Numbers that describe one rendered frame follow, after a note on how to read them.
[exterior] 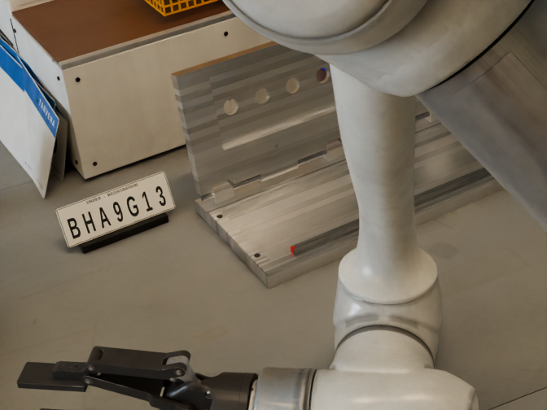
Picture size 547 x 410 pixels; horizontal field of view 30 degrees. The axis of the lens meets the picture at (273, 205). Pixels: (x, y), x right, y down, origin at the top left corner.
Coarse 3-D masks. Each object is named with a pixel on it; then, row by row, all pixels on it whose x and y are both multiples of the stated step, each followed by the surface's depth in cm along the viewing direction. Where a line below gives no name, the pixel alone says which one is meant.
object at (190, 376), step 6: (168, 360) 97; (174, 360) 97; (180, 360) 96; (186, 360) 97; (186, 366) 96; (186, 372) 97; (192, 372) 98; (174, 378) 97; (180, 378) 98; (186, 378) 97; (192, 378) 97; (198, 378) 98
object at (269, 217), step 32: (416, 128) 155; (320, 160) 149; (416, 160) 147; (448, 160) 147; (224, 192) 142; (256, 192) 143; (288, 192) 143; (320, 192) 142; (352, 192) 142; (416, 192) 141; (448, 192) 140; (480, 192) 141; (224, 224) 137; (256, 224) 137; (288, 224) 137; (320, 224) 136; (416, 224) 137; (288, 256) 130; (320, 256) 131
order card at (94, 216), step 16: (160, 176) 142; (112, 192) 139; (128, 192) 140; (144, 192) 141; (160, 192) 142; (64, 208) 136; (80, 208) 137; (96, 208) 138; (112, 208) 139; (128, 208) 140; (144, 208) 141; (160, 208) 142; (64, 224) 136; (80, 224) 137; (96, 224) 138; (112, 224) 139; (128, 224) 140; (80, 240) 138
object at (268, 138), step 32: (224, 64) 135; (256, 64) 139; (288, 64) 141; (320, 64) 144; (192, 96) 134; (224, 96) 138; (288, 96) 143; (320, 96) 145; (192, 128) 136; (224, 128) 139; (256, 128) 142; (288, 128) 143; (320, 128) 146; (192, 160) 138; (224, 160) 140; (256, 160) 142; (288, 160) 145
